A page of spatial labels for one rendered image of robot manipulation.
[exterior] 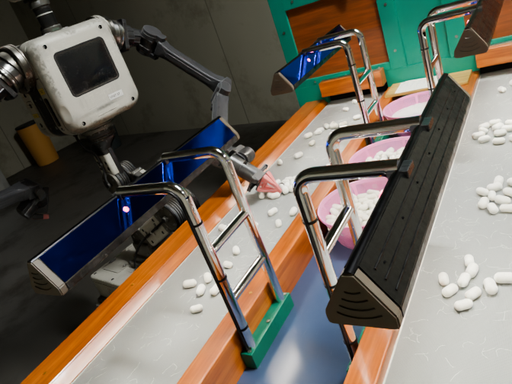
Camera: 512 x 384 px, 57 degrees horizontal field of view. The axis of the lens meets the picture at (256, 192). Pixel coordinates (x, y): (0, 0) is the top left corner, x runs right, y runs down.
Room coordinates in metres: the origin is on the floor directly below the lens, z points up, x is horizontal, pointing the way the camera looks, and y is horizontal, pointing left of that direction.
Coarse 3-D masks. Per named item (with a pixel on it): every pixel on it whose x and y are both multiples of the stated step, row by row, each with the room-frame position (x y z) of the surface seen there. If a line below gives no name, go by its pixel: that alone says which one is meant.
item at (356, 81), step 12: (324, 36) 1.79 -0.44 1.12; (336, 36) 1.75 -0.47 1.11; (348, 36) 1.73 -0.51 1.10; (360, 36) 1.70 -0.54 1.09; (312, 48) 1.65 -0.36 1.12; (324, 48) 1.62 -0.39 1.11; (348, 48) 1.58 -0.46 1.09; (360, 48) 1.70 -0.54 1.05; (348, 60) 1.58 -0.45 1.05; (372, 72) 1.70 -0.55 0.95; (360, 84) 1.60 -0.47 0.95; (372, 84) 1.70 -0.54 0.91; (360, 96) 1.58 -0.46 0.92; (372, 96) 1.71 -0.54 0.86; (360, 108) 1.58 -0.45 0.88; (372, 108) 1.63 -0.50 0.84; (372, 156) 1.57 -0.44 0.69
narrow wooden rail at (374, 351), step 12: (468, 84) 1.73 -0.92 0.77; (372, 336) 0.66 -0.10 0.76; (384, 336) 0.65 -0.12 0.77; (396, 336) 0.66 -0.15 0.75; (360, 348) 0.64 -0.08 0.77; (372, 348) 0.63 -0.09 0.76; (384, 348) 0.62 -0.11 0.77; (360, 360) 0.62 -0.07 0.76; (372, 360) 0.61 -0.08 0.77; (384, 360) 0.60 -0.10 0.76; (348, 372) 0.60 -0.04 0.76; (360, 372) 0.59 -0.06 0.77; (372, 372) 0.59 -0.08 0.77; (384, 372) 0.59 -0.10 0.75
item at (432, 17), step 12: (468, 0) 1.48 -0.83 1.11; (432, 12) 1.55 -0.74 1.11; (444, 12) 1.40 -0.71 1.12; (456, 12) 1.37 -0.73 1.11; (468, 12) 1.35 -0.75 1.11; (420, 24) 1.44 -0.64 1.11; (432, 24) 1.55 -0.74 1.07; (420, 36) 1.43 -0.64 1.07; (432, 36) 1.56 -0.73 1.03; (432, 48) 1.56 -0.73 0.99; (432, 60) 1.50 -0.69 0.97; (432, 72) 1.43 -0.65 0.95; (432, 84) 1.43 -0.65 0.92
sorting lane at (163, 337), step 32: (288, 160) 1.71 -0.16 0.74; (320, 160) 1.60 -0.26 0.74; (256, 192) 1.53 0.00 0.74; (288, 192) 1.43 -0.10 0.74; (224, 224) 1.37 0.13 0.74; (288, 224) 1.22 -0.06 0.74; (192, 256) 1.25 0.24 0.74; (224, 256) 1.18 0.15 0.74; (256, 256) 1.12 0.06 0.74; (160, 288) 1.14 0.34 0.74; (192, 288) 1.08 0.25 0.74; (160, 320) 0.99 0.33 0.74; (192, 320) 0.94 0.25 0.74; (128, 352) 0.91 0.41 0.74; (160, 352) 0.87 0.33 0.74; (192, 352) 0.83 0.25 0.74
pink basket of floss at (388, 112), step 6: (408, 96) 1.84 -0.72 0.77; (414, 96) 1.83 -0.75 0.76; (396, 102) 1.84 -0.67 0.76; (402, 102) 1.84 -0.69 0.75; (408, 102) 1.84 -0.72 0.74; (414, 102) 1.83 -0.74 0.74; (384, 108) 1.80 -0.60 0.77; (390, 108) 1.82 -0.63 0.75; (396, 108) 1.83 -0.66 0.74; (402, 108) 1.83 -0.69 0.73; (384, 114) 1.73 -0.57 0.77; (390, 114) 1.80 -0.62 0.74; (420, 114) 1.59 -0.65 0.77; (408, 132) 1.65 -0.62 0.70
